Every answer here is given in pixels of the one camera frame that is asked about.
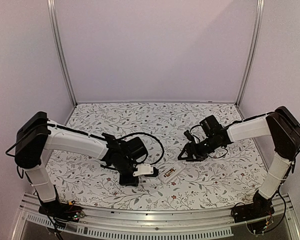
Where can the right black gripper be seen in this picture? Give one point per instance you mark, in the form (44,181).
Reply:
(193,150)

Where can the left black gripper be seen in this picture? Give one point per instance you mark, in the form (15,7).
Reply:
(125,182)

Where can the white remote control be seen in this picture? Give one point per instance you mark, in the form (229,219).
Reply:
(178,166)

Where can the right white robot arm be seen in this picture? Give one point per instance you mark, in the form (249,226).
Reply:
(279,126)

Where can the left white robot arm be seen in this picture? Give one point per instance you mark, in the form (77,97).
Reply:
(40,133)

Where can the floral patterned table mat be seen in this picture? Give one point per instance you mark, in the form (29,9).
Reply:
(227,177)

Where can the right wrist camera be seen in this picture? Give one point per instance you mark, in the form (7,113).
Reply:
(191,137)

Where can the front aluminium rail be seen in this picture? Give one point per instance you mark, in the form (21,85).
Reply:
(117,224)

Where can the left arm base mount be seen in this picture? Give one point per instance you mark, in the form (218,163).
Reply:
(66,212)

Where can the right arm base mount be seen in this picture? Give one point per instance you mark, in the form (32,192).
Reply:
(260,207)

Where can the right aluminium frame post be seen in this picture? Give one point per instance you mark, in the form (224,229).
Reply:
(251,51)

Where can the aluminium frame post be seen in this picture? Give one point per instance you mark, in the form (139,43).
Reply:
(251,51)
(52,11)

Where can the left aluminium frame post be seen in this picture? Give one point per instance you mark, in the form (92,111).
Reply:
(52,11)

